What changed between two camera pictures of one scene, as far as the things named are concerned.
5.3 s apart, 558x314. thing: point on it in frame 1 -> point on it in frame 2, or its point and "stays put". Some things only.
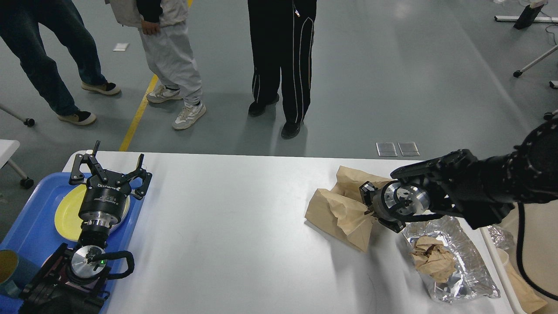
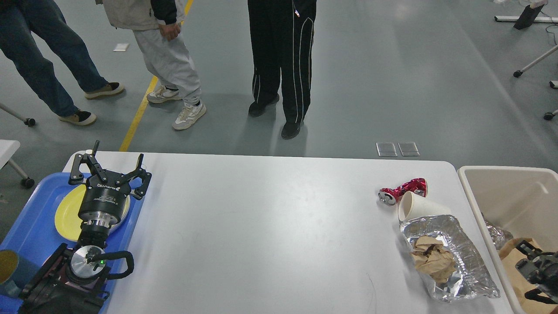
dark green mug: x=27 y=270 stays put
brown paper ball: x=432 y=256 stays put
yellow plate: x=67 y=223 stays put
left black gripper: x=102 y=199 stays put
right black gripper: x=394 y=201 -> x=547 y=278
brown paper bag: x=340 y=211 -> x=511 y=255
